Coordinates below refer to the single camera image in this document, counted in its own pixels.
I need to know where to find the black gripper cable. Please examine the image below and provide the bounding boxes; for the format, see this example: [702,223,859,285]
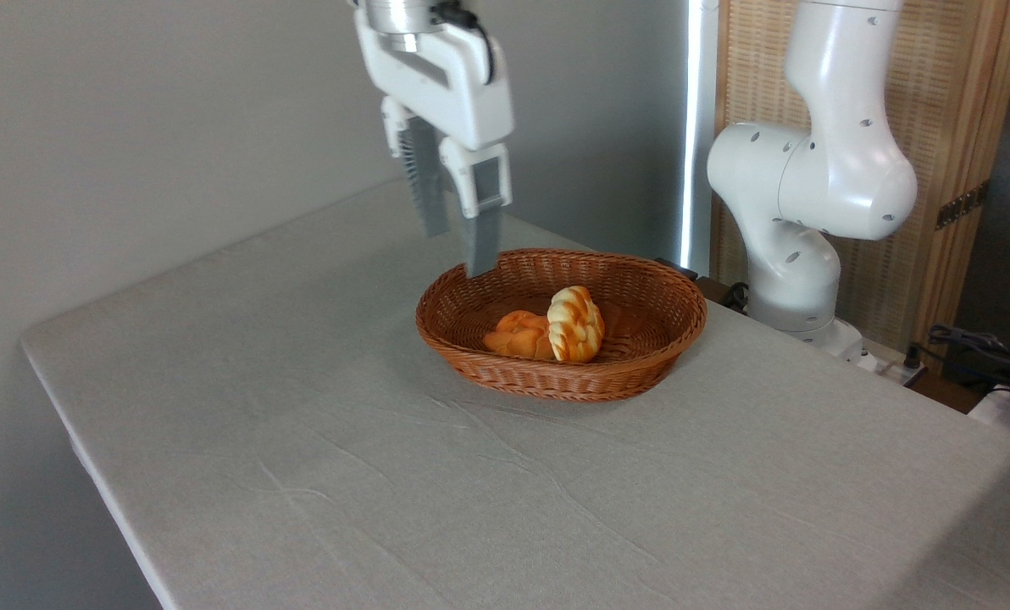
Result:
[433,2,496,86]

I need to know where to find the grey tablecloth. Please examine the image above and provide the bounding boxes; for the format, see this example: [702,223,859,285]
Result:
[20,178,1010,610]

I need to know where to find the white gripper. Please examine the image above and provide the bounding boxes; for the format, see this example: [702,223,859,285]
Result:
[352,8,514,280]

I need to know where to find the wooden rattan folding screen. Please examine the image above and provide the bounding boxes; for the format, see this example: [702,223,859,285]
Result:
[713,0,1010,374]

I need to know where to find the white power strip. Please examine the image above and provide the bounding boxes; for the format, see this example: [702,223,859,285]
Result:
[857,339,930,384]

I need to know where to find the long braided bread loaf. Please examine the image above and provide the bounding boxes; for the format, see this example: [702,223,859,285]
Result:
[547,286,606,364]

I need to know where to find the small round knotted bread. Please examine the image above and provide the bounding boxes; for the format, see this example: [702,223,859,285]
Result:
[483,310,555,361]

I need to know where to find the brown wicker basket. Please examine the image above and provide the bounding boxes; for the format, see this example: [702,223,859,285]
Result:
[415,247,708,402]

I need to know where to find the black cable bundle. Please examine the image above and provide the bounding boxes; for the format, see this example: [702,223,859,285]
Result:
[907,324,1010,399]

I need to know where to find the black metal screen hinge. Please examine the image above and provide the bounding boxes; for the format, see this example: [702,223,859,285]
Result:
[935,180,991,231]

